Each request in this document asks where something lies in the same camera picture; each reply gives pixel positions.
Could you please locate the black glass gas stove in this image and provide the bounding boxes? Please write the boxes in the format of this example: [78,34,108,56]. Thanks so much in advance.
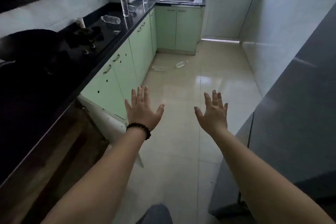
[39,19,122,80]

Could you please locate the black burner grate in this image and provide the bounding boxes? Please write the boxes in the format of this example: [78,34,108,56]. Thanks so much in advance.
[65,26,104,48]

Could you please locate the black wok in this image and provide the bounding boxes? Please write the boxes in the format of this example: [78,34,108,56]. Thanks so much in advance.
[0,29,62,75]

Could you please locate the person's left forearm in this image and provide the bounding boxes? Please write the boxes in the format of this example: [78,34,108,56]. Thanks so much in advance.
[41,128,152,224]

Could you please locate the person's right forearm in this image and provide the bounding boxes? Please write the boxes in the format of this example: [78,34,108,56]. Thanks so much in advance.
[209,128,335,224]

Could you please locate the gray refrigerator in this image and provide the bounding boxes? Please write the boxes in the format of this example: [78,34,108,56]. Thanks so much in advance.
[209,3,336,224]

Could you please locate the right cupboard door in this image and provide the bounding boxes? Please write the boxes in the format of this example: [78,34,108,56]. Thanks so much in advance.
[80,8,158,121]

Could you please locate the green cabinet with wooden interior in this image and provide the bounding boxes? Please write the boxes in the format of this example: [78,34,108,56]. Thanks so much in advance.
[0,94,144,224]

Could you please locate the silver door threshold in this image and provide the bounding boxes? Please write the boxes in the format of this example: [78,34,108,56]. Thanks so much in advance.
[201,38,241,44]

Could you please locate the white balcony door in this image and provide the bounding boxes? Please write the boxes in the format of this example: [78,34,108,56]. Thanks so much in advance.
[204,0,272,41]

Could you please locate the person's blue jeans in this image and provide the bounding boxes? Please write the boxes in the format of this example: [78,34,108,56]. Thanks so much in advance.
[136,204,174,224]

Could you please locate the person's right hand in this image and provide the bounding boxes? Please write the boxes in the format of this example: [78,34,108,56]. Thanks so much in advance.
[194,90,229,136]

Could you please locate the person's left hand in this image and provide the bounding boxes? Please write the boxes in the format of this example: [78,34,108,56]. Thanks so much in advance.
[124,85,165,132]

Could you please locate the dark bead bracelet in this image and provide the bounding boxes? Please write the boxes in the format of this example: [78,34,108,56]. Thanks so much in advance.
[126,122,152,141]

